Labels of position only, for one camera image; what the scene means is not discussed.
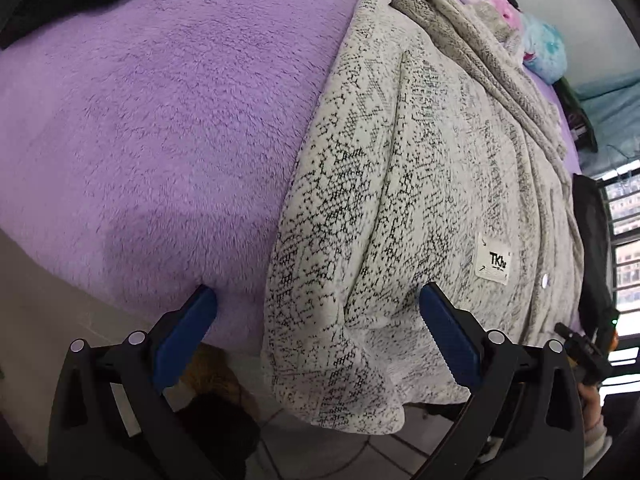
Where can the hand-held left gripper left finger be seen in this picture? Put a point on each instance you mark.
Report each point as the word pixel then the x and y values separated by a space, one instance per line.
pixel 182 340

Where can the black garment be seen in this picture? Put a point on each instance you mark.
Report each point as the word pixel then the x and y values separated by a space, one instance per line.
pixel 592 250

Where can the person's right hand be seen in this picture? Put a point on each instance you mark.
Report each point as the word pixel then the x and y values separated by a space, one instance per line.
pixel 591 405

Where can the person's right forearm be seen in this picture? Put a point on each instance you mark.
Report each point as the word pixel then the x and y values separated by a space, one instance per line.
pixel 599 442

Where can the brown fuzzy slipper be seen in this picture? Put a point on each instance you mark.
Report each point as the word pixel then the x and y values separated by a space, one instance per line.
pixel 215 370

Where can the white speckled knit jacket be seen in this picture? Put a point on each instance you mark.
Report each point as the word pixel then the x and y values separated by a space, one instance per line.
pixel 400 185

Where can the black shoe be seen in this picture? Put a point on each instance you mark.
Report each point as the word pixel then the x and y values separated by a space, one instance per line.
pixel 220 435

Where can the black window railing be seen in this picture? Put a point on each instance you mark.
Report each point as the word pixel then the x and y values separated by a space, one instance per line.
pixel 622 237

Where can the light blue curtain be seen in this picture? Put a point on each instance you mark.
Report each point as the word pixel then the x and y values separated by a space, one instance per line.
pixel 610 105

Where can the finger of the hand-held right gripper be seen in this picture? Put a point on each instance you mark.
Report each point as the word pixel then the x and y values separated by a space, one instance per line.
pixel 567 334

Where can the purple fleece bed blanket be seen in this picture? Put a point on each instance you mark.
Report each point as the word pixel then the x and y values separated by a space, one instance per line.
pixel 150 135

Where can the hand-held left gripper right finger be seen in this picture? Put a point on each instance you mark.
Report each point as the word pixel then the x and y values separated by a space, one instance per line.
pixel 450 340

